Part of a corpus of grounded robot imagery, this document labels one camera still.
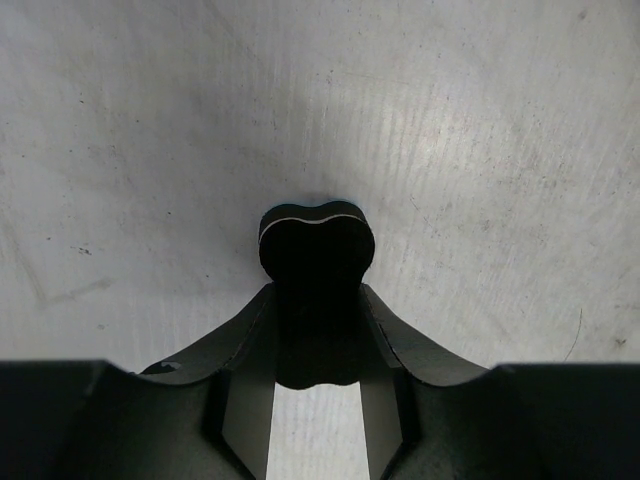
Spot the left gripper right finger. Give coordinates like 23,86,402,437
359,286,639,479

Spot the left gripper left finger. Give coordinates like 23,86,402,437
1,286,277,479

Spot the black whiteboard eraser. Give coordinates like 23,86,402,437
258,200,375,390

